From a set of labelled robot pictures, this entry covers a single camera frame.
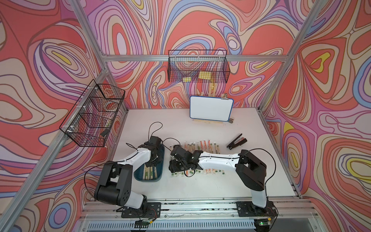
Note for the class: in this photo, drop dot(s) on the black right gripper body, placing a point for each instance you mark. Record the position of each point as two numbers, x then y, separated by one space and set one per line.
176 166

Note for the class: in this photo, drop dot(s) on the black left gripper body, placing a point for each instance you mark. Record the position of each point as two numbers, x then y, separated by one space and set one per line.
158 158

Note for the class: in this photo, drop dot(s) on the green panda chopsticks pair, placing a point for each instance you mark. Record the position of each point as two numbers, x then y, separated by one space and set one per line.
214 148

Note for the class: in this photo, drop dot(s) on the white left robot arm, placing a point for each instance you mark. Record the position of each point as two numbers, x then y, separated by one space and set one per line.
115 181

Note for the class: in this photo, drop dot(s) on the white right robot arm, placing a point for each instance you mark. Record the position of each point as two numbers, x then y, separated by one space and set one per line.
250 169

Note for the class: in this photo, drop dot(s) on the teal plastic storage box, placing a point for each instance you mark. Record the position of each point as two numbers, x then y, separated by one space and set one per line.
153 173

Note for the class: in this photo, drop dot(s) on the small white whiteboard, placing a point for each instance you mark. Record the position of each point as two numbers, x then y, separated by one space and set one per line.
211 108

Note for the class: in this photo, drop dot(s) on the black stapler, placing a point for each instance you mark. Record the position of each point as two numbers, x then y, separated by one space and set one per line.
238 141

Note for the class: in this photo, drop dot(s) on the wooden whiteboard stand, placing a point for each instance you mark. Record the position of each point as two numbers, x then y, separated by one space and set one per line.
213 90

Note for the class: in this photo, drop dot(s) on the black wire basket left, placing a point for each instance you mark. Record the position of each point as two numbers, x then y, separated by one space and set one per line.
92 117

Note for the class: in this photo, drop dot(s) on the black wire basket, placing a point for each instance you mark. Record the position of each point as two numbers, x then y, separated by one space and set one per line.
198 66
92 117

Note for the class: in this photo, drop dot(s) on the black wire basket back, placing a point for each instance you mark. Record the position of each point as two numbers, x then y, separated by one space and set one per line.
198 66

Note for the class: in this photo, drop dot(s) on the aluminium frame post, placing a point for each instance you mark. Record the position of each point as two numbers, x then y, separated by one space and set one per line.
105 73

